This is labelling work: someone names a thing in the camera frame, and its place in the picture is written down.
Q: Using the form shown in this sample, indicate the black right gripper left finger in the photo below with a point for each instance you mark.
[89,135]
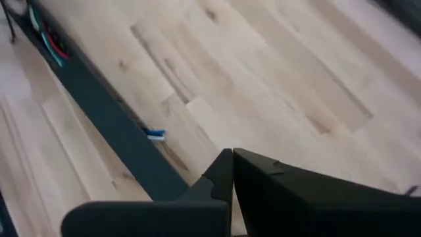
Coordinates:
[148,220]

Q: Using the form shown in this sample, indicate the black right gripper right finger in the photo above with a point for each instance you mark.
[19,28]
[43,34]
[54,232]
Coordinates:
[329,214]

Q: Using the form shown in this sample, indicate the black zip tie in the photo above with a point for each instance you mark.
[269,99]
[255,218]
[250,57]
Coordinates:
[412,190]
[10,26]

